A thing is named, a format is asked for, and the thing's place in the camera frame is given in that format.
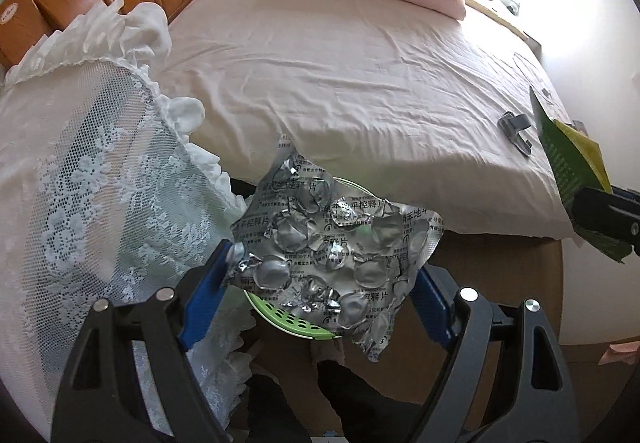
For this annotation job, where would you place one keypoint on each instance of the pink bed with sheet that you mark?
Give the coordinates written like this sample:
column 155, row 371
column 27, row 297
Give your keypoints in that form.
column 397, row 98

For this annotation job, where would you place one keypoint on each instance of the green plastic waste basket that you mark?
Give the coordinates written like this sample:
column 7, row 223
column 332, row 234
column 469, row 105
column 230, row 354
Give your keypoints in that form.
column 311, row 264

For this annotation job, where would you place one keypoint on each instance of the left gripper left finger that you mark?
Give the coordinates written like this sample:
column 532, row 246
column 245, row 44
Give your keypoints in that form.
column 160, row 370

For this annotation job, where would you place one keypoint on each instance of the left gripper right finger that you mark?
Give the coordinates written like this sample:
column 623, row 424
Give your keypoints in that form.
column 531, row 398

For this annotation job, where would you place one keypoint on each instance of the grey plastic hook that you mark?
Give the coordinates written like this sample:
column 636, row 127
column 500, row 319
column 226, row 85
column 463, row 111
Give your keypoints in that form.
column 512, row 126

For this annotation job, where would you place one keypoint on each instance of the silver pill blister pack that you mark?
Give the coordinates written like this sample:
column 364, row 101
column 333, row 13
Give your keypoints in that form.
column 411, row 234

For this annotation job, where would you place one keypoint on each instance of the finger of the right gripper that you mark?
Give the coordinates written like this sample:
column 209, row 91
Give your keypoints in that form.
column 614, row 214

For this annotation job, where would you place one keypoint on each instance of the white lace table cover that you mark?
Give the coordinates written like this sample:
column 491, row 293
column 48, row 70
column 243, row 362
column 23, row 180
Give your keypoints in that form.
column 103, row 193

